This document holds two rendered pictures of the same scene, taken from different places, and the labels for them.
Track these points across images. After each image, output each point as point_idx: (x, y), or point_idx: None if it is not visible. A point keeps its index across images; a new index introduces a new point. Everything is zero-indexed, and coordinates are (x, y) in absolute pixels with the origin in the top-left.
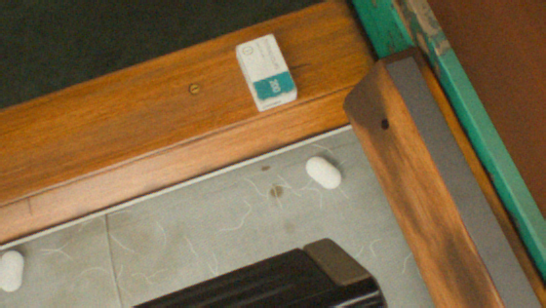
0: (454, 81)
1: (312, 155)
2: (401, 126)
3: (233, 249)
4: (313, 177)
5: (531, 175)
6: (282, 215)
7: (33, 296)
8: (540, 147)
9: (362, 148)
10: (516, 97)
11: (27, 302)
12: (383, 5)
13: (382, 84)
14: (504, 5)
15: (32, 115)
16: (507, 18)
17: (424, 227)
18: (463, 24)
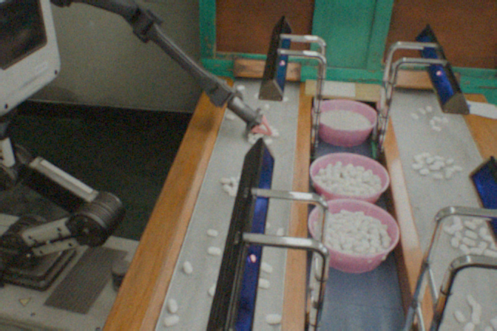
0: (245, 54)
1: (235, 89)
2: (246, 63)
3: (245, 100)
4: (240, 89)
5: (265, 51)
6: (244, 94)
7: (236, 118)
8: (264, 44)
9: (239, 86)
10: (256, 43)
11: (237, 119)
12: (222, 63)
13: (238, 62)
14: (246, 32)
15: (201, 105)
16: (248, 33)
17: (262, 70)
18: (240, 45)
